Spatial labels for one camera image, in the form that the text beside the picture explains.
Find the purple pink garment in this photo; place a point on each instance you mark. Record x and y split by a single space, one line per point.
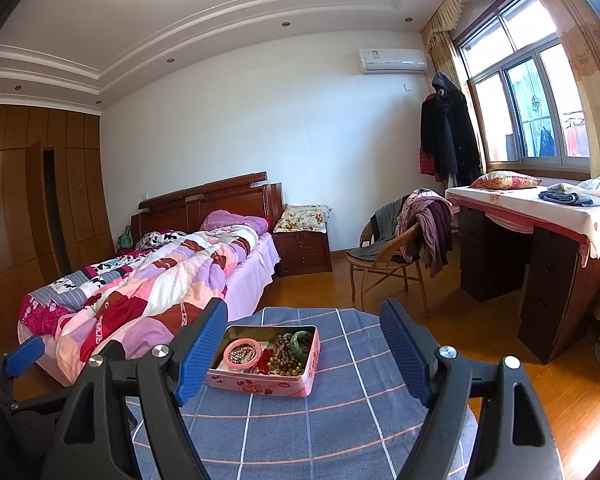
430 225

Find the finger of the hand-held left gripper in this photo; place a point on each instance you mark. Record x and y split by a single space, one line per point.
115 351
25 357

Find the window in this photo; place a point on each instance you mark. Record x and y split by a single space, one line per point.
530 85

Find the floral pillow with white ground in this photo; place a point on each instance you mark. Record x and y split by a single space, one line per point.
302 217

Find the grey garment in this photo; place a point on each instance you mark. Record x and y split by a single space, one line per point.
385 225

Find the patchwork quilt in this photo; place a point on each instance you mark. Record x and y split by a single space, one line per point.
155 280

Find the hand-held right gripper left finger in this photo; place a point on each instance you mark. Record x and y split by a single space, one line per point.
200 355

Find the beige floral curtain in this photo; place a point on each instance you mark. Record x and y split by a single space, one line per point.
450 15

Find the dark wooden bed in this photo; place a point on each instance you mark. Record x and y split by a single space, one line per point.
205 197

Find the white air conditioner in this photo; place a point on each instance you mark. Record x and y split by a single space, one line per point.
392 59

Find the wicker chair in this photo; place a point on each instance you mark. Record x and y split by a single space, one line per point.
380 260

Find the purple pillow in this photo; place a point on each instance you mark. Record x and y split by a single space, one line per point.
235 221

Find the wooden wardrobe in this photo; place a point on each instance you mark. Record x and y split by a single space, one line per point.
10 240

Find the hanging black coats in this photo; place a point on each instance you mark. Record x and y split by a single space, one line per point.
450 130

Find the black white patterned blanket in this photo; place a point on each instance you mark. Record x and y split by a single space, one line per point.
165 239

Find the pink tin box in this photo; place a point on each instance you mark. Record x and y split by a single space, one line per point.
260 387

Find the white pink desk cloth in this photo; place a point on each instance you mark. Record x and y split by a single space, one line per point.
520 207

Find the dark wooden desk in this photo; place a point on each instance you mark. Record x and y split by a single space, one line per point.
550 285

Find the folded blue clothes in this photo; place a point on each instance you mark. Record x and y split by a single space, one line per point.
570 196

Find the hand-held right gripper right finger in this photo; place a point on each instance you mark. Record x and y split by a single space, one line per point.
405 355

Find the green bangle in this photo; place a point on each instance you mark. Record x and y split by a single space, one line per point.
296 345

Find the teal bag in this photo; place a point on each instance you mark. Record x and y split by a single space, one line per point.
125 237

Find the white card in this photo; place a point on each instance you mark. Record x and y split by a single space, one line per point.
266 344

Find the floral pillow with pink ground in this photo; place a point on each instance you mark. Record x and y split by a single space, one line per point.
505 180

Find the purple bed sheet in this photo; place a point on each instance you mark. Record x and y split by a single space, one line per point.
252 270

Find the pink bangle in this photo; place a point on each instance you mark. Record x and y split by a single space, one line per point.
243 341

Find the red garment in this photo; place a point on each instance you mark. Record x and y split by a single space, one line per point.
426 162

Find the blue checked tablecloth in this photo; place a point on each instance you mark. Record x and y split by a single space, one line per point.
340 425

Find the dark wooden nightstand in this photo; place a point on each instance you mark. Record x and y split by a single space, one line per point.
302 255

